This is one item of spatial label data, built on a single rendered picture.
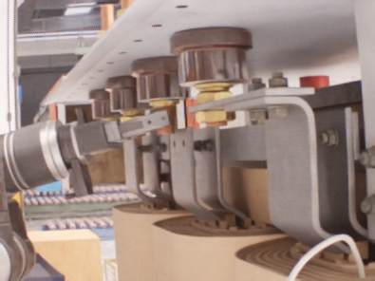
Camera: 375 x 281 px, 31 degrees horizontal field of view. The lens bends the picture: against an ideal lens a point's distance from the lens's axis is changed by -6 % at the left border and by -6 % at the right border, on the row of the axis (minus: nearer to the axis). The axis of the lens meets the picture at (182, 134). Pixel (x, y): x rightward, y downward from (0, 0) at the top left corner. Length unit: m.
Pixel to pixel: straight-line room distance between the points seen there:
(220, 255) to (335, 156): 0.34
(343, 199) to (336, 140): 0.06
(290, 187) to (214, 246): 0.31
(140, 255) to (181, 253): 0.41
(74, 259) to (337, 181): 1.68
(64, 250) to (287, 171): 1.64
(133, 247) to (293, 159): 0.81
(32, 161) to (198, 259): 0.33
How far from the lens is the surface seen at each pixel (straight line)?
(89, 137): 1.13
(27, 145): 1.17
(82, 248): 2.34
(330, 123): 0.75
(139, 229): 1.48
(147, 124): 1.15
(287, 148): 0.75
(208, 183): 1.18
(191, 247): 1.06
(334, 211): 0.75
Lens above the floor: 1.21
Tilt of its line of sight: 1 degrees up
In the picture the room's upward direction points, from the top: 3 degrees counter-clockwise
